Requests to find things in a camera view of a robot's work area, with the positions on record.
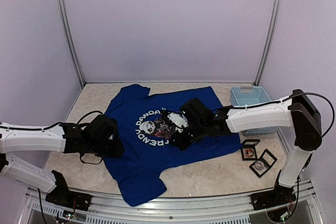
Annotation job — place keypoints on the blue printed t-shirt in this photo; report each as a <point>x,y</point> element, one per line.
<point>145,138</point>

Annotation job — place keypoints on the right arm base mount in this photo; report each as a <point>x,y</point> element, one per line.
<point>277,196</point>

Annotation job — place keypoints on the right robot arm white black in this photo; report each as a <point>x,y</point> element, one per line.
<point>295,111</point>

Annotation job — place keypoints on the aluminium frame post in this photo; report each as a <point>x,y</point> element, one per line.
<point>268,42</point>
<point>70,42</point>

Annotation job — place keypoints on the left aluminium frame post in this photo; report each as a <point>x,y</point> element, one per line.
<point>70,42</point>

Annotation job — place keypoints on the front aluminium rail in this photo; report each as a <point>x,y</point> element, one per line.
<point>234,208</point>

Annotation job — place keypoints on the black display box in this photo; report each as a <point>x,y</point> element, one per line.
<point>249,143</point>
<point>268,158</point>

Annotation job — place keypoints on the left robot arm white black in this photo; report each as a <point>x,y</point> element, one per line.
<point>16,138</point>

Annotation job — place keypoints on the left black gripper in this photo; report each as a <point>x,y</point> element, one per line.
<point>116,151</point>

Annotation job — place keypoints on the round brooch in box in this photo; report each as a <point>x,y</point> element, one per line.
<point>259,165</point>

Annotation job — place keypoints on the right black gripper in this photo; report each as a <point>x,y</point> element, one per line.
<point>179,144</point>

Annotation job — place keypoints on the right aluminium frame post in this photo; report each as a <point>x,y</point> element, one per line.
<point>268,42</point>

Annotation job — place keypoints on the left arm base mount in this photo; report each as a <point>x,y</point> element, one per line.
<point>61,195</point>

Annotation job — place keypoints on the round brooch badge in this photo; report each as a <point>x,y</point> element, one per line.
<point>249,153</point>

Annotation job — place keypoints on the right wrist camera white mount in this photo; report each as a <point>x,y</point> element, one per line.
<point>178,120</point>

